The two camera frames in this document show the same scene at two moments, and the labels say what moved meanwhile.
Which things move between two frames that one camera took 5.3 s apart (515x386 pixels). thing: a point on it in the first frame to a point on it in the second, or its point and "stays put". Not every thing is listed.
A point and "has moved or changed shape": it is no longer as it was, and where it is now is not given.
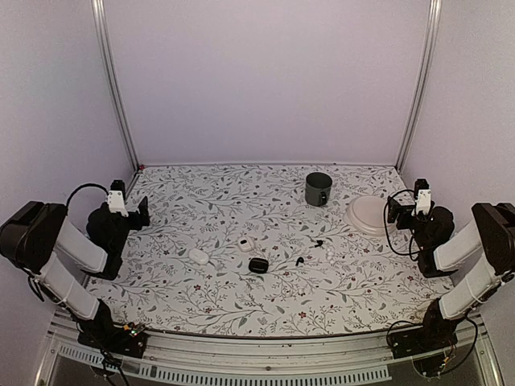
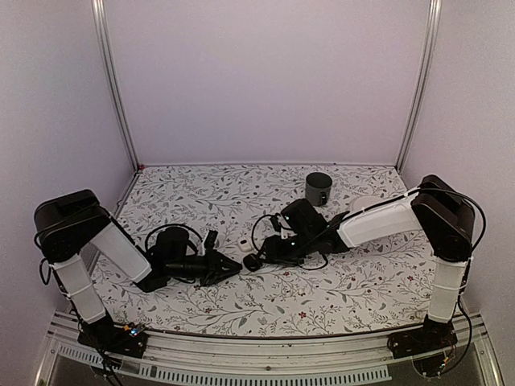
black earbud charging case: (258, 265) has moved or changed shape
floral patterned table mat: (268, 250) stays put
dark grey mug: (318, 188) stays put
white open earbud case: (245, 244) stays put
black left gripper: (145, 218) to (214, 263)
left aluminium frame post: (101, 22) stays put
